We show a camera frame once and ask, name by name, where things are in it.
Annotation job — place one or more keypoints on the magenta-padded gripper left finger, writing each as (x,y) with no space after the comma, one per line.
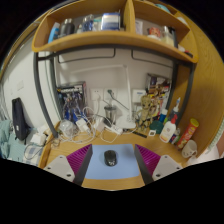
(75,163)

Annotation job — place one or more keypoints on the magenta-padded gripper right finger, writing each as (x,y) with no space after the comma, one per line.
(151,163)

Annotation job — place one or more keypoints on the black computer mouse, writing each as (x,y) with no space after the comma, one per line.
(110,158)

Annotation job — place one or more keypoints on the light blue mouse pad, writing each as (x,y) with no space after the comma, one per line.
(126,163)

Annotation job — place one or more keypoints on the small white clock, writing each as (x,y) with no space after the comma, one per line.
(152,132)

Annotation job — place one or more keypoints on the white orange lotion bottle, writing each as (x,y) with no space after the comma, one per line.
(167,131)

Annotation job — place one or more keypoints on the teal round container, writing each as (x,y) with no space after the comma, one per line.
(156,126)

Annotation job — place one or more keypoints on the white charger block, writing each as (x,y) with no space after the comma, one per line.
(82,125)

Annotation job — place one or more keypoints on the white mug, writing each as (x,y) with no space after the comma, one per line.
(189,149)

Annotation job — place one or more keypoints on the blue white plaid blanket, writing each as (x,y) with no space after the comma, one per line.
(31,153)

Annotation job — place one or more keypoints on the white bag pile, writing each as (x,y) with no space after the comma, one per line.
(39,136)

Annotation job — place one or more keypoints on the white desk lamp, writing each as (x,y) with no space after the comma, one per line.
(128,123)

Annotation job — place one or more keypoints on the red snack can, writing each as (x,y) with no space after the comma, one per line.
(187,133)

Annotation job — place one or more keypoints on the blue bottle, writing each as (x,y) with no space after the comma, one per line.
(163,116)

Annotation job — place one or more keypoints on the white power strip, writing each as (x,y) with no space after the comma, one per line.
(115,129)

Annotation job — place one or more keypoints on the tan tree figurine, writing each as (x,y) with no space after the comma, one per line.
(146,111)

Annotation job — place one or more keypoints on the dark spray bottle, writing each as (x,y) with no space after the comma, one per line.
(176,110)

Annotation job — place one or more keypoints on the stainless steel cup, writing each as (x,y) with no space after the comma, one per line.
(110,115)

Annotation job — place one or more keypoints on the robot model kit box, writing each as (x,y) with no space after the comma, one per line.
(71,100)

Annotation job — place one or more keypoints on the teal duvet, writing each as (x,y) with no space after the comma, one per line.
(8,143)

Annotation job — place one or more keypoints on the dark navy backpack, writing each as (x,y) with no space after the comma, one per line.
(20,120)

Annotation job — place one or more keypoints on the wooden shelf unit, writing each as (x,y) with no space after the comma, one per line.
(110,38)

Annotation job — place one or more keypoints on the white wall box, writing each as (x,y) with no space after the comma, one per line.
(139,96)

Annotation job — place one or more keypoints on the grey metal frame post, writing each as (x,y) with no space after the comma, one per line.
(41,100)

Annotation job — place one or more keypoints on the white wall socket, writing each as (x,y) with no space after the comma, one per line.
(110,93)
(96,94)

